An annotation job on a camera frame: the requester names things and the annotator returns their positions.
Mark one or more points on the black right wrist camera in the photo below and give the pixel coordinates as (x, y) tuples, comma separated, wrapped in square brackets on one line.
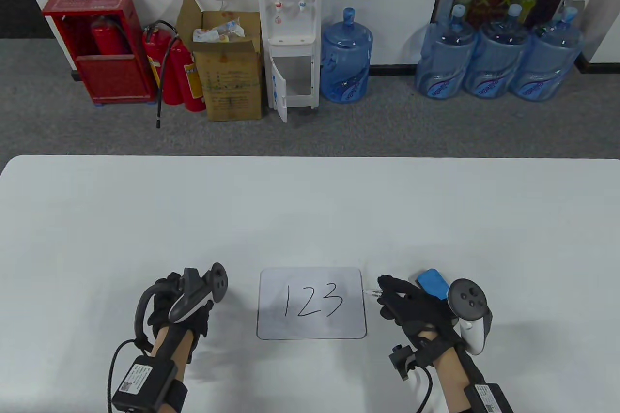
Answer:
[(402, 362)]

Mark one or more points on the black white left hand controller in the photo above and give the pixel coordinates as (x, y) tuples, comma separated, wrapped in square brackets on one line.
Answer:
[(219, 282)]

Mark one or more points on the white water dispenser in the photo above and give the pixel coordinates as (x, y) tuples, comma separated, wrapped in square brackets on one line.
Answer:
[(290, 21)]

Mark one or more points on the black white right hand controller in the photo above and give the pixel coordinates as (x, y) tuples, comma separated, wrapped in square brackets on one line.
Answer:
[(467, 297)]

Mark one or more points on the blue whiteboard eraser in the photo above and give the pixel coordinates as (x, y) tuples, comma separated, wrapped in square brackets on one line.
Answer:
[(433, 282)]

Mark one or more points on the white black-capped marker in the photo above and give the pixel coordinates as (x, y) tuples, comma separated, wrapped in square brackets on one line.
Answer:
[(373, 293)]

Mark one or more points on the person's right hand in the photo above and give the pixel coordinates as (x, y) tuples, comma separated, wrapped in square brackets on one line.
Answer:
[(411, 311)]

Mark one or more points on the person's right forearm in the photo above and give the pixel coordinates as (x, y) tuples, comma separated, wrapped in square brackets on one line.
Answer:
[(450, 379)]

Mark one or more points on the red fire extinguisher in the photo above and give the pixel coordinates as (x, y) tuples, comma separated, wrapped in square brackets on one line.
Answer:
[(191, 88), (162, 59), (109, 40)]

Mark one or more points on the black right wrist sensor box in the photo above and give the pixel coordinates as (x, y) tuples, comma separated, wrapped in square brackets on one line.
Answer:
[(489, 401)]

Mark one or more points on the small white whiteboard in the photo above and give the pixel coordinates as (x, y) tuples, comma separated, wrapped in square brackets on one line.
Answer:
[(310, 326)]

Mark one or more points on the crumpled plastic rubbish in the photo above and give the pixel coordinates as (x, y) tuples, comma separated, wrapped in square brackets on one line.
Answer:
[(218, 33)]

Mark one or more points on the black left wrist sensor box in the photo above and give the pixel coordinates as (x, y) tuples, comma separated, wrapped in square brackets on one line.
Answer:
[(145, 379)]

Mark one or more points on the black white hand controller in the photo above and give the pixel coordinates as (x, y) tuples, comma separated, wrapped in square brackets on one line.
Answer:
[(467, 297), (219, 282)]

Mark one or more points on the person's left hand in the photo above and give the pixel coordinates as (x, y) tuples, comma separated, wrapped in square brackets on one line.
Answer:
[(193, 323)]

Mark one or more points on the blue water jug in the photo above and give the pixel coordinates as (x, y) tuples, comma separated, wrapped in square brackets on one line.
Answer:
[(443, 64), (346, 59), (496, 59), (547, 64)]

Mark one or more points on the black wrist sensor box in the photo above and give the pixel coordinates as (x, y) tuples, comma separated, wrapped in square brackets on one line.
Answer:
[(145, 379), (489, 401)]

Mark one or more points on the person's left forearm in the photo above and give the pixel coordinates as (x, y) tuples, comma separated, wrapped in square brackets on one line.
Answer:
[(169, 343)]

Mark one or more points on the open cardboard box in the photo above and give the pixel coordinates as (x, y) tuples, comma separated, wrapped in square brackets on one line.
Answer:
[(232, 88)]

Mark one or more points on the red fire extinguisher cabinet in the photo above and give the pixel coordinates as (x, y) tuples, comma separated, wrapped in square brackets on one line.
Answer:
[(111, 79)]

